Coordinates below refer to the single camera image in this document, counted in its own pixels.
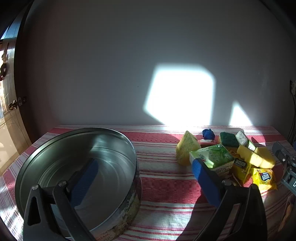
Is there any red white striped tablecloth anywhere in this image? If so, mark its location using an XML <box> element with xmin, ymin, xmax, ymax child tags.
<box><xmin>0</xmin><ymin>125</ymin><xmax>296</xmax><ymax>241</ymax></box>

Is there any yellow snack packet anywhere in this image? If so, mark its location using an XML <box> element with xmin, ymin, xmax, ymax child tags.
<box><xmin>251</xmin><ymin>167</ymin><xmax>278</xmax><ymax>192</ymax></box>

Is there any red snack packet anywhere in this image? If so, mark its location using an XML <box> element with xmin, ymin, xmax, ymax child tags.
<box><xmin>199</xmin><ymin>138</ymin><xmax>219</xmax><ymax>146</ymax></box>

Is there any round metal cookie tin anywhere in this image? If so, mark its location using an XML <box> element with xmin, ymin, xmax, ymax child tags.
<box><xmin>14</xmin><ymin>127</ymin><xmax>142</xmax><ymax>240</ymax></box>

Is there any hanging door ornament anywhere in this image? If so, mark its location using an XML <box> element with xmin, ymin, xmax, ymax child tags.
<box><xmin>0</xmin><ymin>42</ymin><xmax>10</xmax><ymax>81</ymax></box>

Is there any yellow box with dark label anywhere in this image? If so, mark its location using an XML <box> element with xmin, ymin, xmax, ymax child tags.
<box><xmin>231</xmin><ymin>156</ymin><xmax>252</xmax><ymax>187</ymax></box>

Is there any black cable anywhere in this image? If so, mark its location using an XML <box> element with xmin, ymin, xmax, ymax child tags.
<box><xmin>287</xmin><ymin>93</ymin><xmax>296</xmax><ymax>144</ymax></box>

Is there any blue cloth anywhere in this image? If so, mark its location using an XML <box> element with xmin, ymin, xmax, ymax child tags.
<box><xmin>202</xmin><ymin>128</ymin><xmax>215</xmax><ymax>140</ymax></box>

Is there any plain yellow sponge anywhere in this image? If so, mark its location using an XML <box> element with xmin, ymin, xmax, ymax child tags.
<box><xmin>237</xmin><ymin>145</ymin><xmax>276</xmax><ymax>169</ymax></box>

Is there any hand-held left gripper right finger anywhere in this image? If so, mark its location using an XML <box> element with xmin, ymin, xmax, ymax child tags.
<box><xmin>178</xmin><ymin>158</ymin><xmax>269</xmax><ymax>241</ymax></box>

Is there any green drink carton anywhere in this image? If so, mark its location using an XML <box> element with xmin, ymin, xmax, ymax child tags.
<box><xmin>189</xmin><ymin>144</ymin><xmax>234</xmax><ymax>178</ymax></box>
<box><xmin>235</xmin><ymin>130</ymin><xmax>256</xmax><ymax>152</ymax></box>

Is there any yellow speckled sponge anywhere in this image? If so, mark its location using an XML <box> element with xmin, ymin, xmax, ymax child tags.
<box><xmin>176</xmin><ymin>130</ymin><xmax>201</xmax><ymax>165</ymax></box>

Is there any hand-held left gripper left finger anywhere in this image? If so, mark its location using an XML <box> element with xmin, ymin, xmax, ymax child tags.
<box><xmin>23</xmin><ymin>159</ymin><xmax>100</xmax><ymax>241</ymax></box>

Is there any green yellow scouring sponge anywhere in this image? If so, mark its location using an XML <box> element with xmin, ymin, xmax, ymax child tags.
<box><xmin>218</xmin><ymin>132</ymin><xmax>240</xmax><ymax>149</ymax></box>

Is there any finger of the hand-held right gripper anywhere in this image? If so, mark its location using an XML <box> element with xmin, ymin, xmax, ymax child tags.
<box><xmin>272</xmin><ymin>142</ymin><xmax>296</xmax><ymax>167</ymax></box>

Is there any wooden door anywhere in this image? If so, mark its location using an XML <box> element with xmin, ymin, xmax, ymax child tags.
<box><xmin>0</xmin><ymin>0</ymin><xmax>33</xmax><ymax>179</ymax></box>

